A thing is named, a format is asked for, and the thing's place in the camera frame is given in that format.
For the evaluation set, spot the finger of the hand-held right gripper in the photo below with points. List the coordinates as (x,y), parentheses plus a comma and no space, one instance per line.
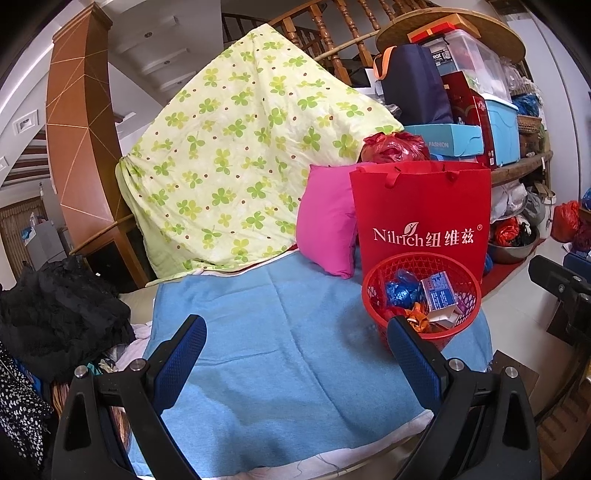
(558,279)

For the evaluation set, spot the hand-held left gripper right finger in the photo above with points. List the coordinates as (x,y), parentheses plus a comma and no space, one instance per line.
(415,364)

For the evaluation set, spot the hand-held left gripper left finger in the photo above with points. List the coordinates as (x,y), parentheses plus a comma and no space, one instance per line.
(180,364)

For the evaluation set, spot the orange wrapper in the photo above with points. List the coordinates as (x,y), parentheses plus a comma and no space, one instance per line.
(415,316)

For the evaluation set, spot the blue plastic bag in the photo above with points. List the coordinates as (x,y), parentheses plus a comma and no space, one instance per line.
(401,290)

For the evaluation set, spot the white carton with blue print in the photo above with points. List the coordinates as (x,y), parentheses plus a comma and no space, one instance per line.
(438,290)

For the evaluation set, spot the red mesh basket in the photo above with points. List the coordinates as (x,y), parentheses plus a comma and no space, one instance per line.
(415,263)

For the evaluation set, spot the steel basin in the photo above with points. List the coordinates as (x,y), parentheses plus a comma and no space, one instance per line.
(512,254)

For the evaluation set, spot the light blue blanket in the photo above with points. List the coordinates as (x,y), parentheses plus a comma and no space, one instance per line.
(277,346)

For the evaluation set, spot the black lace cloth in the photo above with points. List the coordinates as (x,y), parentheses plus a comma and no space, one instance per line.
(60,314)

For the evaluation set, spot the wicker basket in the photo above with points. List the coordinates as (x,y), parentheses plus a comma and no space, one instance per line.
(528,134)

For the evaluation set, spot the blue plastic bin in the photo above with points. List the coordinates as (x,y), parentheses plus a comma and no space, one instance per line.
(503,129)

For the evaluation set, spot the red shopping bag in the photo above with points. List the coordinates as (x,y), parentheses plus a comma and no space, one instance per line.
(415,203)

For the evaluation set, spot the black white speckled cloth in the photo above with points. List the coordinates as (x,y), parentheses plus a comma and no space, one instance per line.
(21,406)

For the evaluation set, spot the pink pillow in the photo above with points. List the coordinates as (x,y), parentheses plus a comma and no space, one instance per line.
(323,221)

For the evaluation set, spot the light blue cardboard box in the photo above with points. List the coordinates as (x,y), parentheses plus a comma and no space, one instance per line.
(452,138)

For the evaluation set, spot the grey appliance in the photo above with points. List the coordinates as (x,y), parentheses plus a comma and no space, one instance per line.
(46,244)

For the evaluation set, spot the red gift box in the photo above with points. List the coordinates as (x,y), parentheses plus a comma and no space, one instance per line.
(466,101)

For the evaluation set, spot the green clover print quilt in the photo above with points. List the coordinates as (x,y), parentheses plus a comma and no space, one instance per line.
(231,161)

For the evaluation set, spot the knotted red plastic bag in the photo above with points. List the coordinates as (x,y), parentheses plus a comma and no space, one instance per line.
(392,147)

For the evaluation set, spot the wooden lattice door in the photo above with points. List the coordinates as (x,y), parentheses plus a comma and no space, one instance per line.
(14,221)

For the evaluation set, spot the clear plastic storage box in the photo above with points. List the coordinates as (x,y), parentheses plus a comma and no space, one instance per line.
(475,60)

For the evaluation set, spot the brown wooden pillar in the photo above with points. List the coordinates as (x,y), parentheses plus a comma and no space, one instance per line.
(83,138)

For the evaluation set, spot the round woven tray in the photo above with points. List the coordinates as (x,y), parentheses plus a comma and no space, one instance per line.
(501,39)

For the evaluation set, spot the flat orange red box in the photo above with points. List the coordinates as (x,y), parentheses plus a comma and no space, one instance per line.
(443,27)

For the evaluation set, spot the wooden stair railing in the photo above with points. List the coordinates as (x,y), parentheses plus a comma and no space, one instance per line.
(332,27)

